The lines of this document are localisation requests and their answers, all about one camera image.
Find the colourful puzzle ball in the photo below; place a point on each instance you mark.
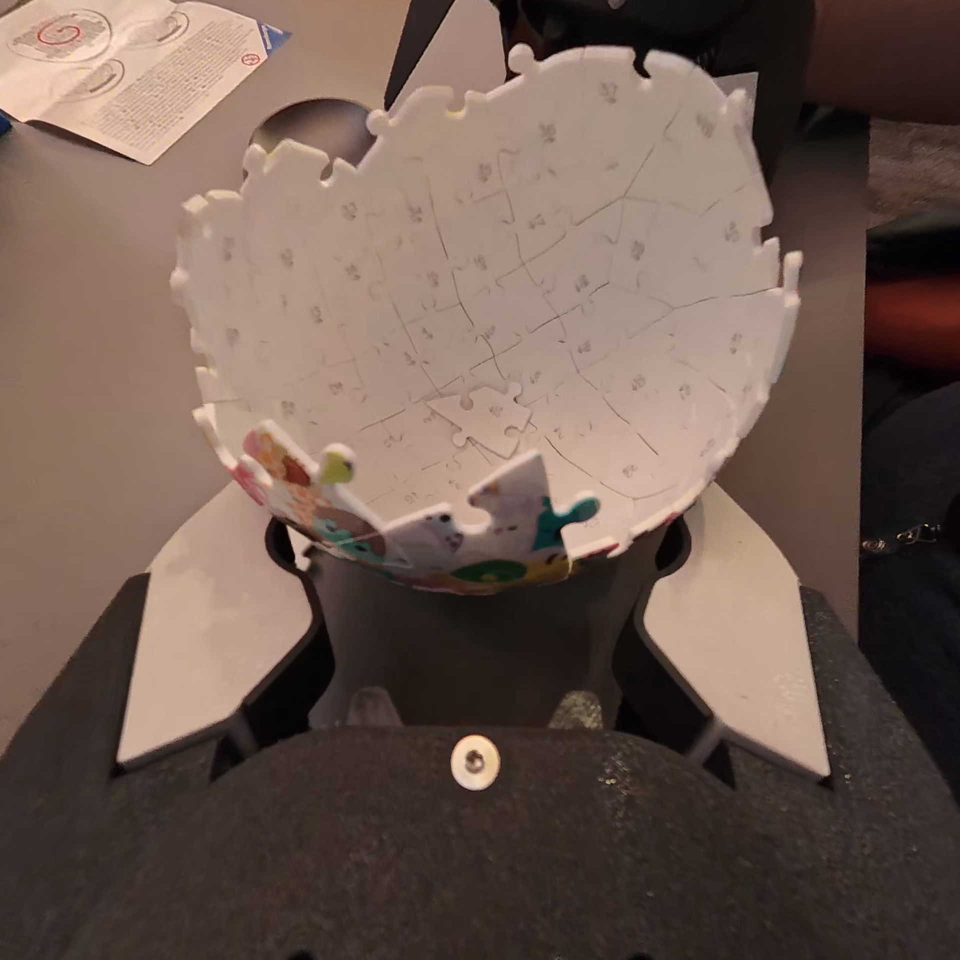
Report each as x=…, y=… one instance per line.
x=525, y=300

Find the orange cloth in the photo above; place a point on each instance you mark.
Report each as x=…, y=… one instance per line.
x=915, y=330

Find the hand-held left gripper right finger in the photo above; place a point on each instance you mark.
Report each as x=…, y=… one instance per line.
x=727, y=645

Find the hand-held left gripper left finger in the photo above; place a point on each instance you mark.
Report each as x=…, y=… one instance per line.
x=217, y=637

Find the black cloth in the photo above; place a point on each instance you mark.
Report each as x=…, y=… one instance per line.
x=915, y=255

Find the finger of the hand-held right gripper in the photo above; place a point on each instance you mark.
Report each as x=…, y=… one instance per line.
x=450, y=45
x=787, y=112

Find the single white puzzle piece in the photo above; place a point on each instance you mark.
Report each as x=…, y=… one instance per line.
x=487, y=424

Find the white instruction leaflet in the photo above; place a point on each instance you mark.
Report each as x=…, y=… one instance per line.
x=150, y=75

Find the black round ball stand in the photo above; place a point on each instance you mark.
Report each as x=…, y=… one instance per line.
x=300, y=120

